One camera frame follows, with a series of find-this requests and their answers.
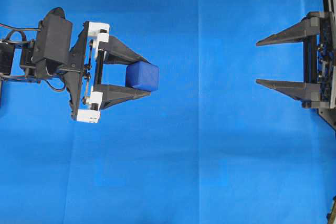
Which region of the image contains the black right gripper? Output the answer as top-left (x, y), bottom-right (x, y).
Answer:
top-left (256, 12), bottom-right (335, 129)

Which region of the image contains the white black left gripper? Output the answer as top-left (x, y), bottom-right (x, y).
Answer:
top-left (62, 22), bottom-right (151, 123)

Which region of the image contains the blue block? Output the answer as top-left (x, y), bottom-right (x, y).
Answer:
top-left (125, 61), bottom-right (159, 92)

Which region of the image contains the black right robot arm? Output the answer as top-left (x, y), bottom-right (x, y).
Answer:
top-left (256, 0), bottom-right (335, 129)

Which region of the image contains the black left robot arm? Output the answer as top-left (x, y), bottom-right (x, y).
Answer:
top-left (1, 15), bottom-right (159, 123)

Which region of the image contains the blue table cloth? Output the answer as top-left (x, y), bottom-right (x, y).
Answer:
top-left (1, 0), bottom-right (335, 223)

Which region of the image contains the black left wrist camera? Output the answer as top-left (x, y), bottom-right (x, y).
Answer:
top-left (32, 7), bottom-right (72, 79)

